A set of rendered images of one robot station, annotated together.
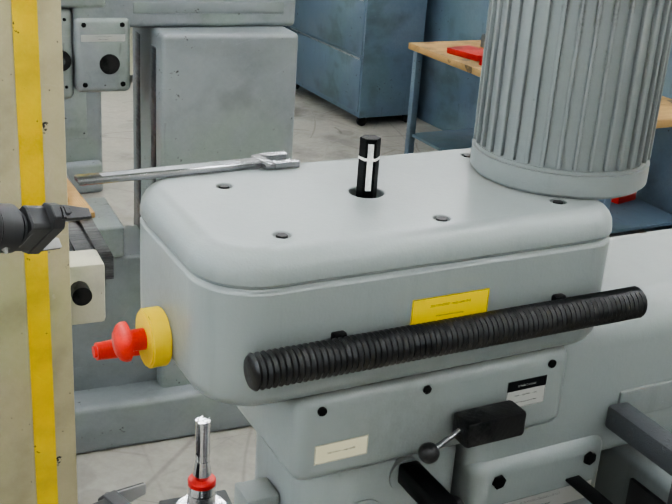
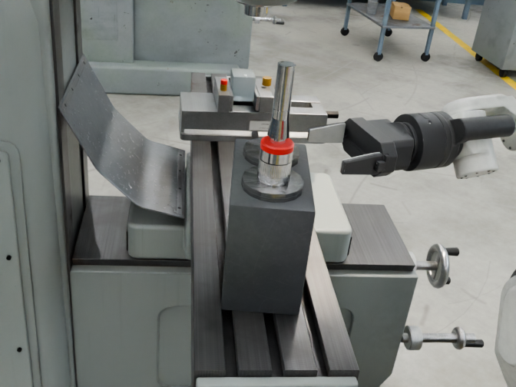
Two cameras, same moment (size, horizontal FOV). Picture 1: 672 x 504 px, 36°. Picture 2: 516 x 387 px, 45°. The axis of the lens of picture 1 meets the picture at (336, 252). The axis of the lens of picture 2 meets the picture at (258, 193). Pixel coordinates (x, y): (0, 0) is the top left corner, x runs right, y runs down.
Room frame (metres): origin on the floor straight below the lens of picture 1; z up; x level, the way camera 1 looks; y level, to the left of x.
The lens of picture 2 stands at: (2.22, 0.45, 1.59)
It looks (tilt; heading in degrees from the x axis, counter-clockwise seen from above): 30 degrees down; 200
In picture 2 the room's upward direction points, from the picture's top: 6 degrees clockwise
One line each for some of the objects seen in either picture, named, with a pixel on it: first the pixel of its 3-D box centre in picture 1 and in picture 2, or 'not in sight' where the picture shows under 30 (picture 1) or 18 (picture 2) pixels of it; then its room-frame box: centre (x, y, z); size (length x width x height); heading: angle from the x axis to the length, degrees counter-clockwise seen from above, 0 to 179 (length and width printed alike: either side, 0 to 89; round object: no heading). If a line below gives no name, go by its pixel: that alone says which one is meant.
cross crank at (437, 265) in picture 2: not in sight; (424, 265); (0.79, 0.41, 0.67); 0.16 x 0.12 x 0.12; 119
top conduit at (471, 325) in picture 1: (460, 332); not in sight; (0.92, -0.13, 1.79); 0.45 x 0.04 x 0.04; 119
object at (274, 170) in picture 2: (201, 495); (275, 163); (1.46, 0.20, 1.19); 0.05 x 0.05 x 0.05
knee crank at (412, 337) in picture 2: not in sight; (443, 338); (0.90, 0.50, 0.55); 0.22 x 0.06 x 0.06; 119
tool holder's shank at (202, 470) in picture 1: (202, 449); (282, 104); (1.46, 0.20, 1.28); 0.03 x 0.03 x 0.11
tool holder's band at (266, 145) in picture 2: (201, 480); (277, 144); (1.46, 0.20, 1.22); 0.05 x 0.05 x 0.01
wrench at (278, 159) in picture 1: (189, 168); not in sight; (1.06, 0.16, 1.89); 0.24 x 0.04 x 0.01; 121
